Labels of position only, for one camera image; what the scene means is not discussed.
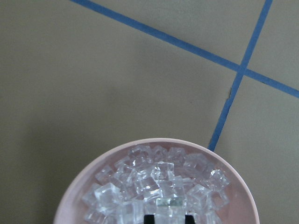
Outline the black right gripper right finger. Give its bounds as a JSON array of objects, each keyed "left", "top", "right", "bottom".
[{"left": 185, "top": 215, "right": 195, "bottom": 224}]

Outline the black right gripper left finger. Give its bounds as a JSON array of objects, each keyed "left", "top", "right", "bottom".
[{"left": 144, "top": 215, "right": 155, "bottom": 224}]

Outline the pile of clear ice cubes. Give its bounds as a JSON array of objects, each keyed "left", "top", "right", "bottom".
[{"left": 82, "top": 145, "right": 230, "bottom": 224}]

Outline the pink bowl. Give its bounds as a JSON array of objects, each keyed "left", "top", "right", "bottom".
[{"left": 53, "top": 138, "right": 260, "bottom": 224}]

